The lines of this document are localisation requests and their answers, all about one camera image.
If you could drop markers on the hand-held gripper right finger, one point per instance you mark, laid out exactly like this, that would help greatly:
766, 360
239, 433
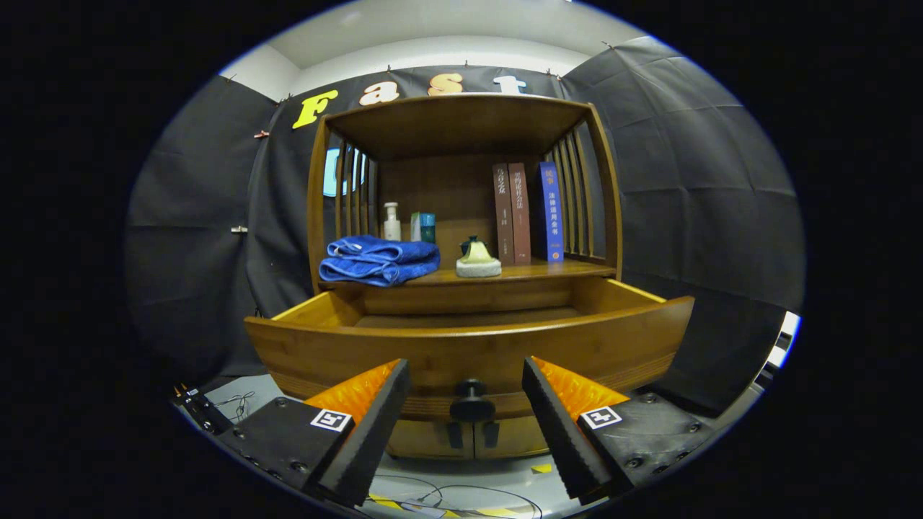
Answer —
561, 436

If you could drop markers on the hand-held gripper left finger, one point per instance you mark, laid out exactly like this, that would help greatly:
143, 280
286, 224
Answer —
375, 436

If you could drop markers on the wooden drawer with black knob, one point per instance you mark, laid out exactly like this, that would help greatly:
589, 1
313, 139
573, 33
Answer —
469, 353

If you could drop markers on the pale green white sponge brush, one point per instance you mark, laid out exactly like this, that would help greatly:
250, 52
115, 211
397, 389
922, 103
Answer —
478, 268

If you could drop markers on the wooden cabinet door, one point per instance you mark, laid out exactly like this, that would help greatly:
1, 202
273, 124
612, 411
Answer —
425, 440
520, 436

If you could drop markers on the wooden countertop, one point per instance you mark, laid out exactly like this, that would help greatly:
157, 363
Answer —
541, 272

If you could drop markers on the wooden cabinet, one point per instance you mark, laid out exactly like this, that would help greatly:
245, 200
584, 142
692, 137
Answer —
454, 122

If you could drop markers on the yellow tape piece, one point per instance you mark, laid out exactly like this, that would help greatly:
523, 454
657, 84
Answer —
541, 468

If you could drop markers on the folded blue towel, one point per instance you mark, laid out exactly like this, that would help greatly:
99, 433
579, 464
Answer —
382, 261

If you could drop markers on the white pump bottle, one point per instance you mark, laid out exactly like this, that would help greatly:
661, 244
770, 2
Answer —
392, 229

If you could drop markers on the blue lidded teacup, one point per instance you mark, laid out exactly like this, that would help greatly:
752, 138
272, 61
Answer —
466, 246

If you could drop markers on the white green tube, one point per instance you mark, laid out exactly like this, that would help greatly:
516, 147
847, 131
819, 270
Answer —
415, 229

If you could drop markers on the teal bottle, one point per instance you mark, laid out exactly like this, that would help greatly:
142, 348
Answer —
428, 229

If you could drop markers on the reddish brown book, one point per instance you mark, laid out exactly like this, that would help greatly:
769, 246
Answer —
520, 216

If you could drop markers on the blue book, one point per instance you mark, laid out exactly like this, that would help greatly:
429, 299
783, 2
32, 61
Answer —
551, 213

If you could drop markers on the dark brown book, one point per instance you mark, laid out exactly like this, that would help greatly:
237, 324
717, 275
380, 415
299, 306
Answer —
502, 216

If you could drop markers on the black backdrop cloth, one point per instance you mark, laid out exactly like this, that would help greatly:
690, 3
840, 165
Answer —
685, 187

